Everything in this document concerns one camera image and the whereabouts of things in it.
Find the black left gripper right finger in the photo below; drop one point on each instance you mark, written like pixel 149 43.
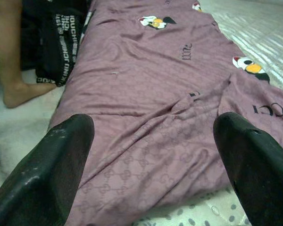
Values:
pixel 261 174

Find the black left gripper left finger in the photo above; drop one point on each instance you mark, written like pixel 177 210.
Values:
pixel 42 179

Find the purple printed blanket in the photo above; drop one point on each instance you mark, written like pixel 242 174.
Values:
pixel 143 94

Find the black bag white lettering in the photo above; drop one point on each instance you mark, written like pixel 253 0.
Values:
pixel 52 42

